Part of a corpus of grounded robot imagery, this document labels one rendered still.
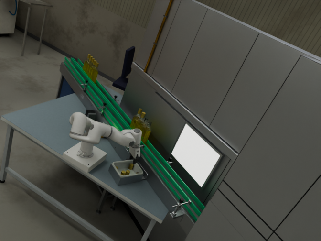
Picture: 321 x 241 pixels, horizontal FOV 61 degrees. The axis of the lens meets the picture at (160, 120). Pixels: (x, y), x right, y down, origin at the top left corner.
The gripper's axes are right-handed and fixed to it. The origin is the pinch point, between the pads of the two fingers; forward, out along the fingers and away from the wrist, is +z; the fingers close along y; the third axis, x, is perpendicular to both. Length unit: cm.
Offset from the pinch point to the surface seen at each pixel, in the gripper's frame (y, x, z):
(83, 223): 5, 38, 66
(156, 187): -19.6, -12.6, 17.8
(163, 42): 61, -54, -67
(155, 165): -7.8, -17.4, 6.7
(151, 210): -35.6, 1.3, 19.2
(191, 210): -55, -19, 7
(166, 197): -32.5, -13.6, 15.9
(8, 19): 501, 23, 52
